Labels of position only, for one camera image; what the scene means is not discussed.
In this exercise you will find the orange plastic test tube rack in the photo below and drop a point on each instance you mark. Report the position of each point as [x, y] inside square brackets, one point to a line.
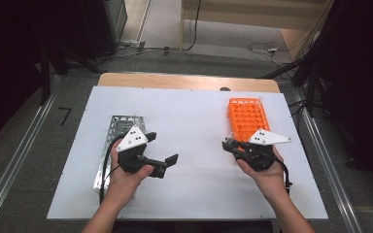
[247, 116]

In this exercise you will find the clear glass test tube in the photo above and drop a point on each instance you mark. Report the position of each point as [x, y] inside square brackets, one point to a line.
[231, 136]
[259, 98]

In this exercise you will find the black curtain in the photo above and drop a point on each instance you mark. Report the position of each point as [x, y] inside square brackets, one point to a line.
[6, 48]
[362, 64]

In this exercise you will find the grey cabinet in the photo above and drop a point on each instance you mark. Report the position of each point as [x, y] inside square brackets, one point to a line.
[116, 16]

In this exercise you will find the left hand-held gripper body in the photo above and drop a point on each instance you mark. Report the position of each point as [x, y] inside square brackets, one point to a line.
[132, 142]

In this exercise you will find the person's left hand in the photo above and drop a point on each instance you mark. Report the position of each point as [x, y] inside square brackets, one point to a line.
[123, 183]

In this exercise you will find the person's dark clothing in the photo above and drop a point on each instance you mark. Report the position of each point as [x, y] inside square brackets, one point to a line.
[191, 228]

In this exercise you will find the metal test tube rack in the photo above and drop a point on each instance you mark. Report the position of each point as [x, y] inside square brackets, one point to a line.
[119, 126]

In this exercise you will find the metal floor rail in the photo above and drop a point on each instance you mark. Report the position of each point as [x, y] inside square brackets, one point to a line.
[11, 168]
[329, 168]

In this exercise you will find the black metal stand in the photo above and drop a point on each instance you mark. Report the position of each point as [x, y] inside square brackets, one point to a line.
[45, 81]
[311, 93]

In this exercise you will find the person's right hand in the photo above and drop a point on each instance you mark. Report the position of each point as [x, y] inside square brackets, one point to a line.
[272, 181]

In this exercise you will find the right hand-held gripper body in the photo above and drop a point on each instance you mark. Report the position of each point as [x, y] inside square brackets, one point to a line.
[265, 139]

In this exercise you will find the white table board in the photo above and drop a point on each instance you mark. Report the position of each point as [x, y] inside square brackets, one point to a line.
[191, 136]

